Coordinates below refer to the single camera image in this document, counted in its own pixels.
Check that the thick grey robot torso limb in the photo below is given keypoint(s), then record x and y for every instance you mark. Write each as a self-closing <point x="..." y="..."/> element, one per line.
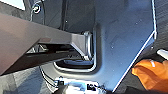
<point x="30" y="40"/>

